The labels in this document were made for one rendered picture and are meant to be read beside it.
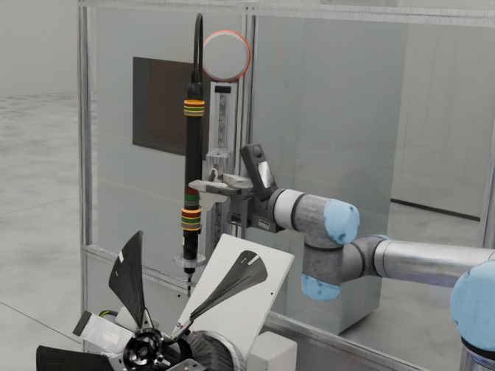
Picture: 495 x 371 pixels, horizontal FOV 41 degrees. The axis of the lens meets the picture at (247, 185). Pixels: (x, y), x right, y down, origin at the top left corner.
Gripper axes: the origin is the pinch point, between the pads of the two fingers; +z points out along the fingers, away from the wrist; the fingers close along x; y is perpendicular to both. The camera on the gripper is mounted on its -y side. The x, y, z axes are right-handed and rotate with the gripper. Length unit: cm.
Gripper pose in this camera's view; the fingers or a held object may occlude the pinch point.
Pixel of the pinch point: (207, 178)
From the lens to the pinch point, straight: 142.7
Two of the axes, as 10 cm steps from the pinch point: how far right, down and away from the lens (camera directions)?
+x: 6.2, -1.7, 7.7
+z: -7.8, -1.9, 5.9
